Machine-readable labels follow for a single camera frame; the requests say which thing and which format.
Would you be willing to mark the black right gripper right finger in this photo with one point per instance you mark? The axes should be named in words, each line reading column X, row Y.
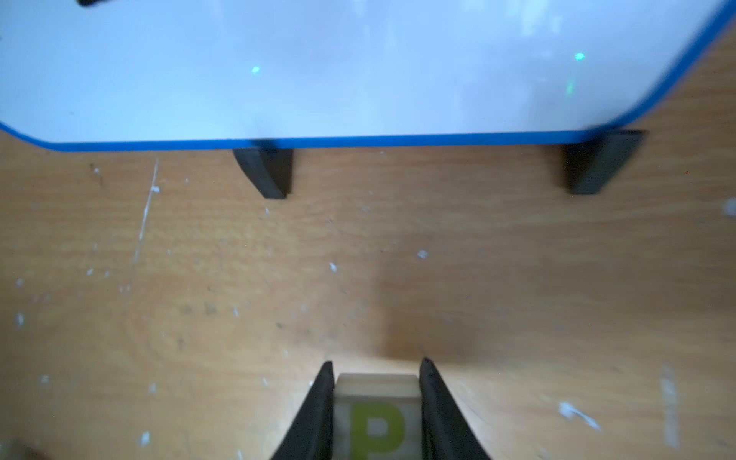
column 445, row 432

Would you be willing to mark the white board reading PEAR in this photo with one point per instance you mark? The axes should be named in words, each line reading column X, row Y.
column 188, row 75

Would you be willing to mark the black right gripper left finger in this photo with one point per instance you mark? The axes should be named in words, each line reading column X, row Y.
column 310, row 436

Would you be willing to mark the wooden block green P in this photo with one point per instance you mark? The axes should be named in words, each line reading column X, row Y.
column 377, row 416

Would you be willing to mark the left black board foot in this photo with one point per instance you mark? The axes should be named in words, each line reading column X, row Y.
column 269, row 170

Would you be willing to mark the right black board foot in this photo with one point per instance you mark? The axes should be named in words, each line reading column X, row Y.
column 591, row 165

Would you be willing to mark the black board foot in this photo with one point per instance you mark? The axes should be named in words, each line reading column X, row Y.
column 591, row 165
column 269, row 170

